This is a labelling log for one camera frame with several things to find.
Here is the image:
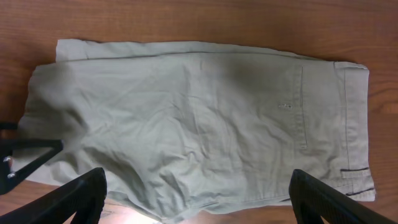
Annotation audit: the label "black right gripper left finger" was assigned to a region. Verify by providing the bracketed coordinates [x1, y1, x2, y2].
[1, 167, 107, 224]

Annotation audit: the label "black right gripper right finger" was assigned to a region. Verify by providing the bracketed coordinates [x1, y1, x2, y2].
[289, 169, 395, 224]

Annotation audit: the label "khaki green shorts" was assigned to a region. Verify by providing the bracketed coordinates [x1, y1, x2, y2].
[18, 39, 376, 223]

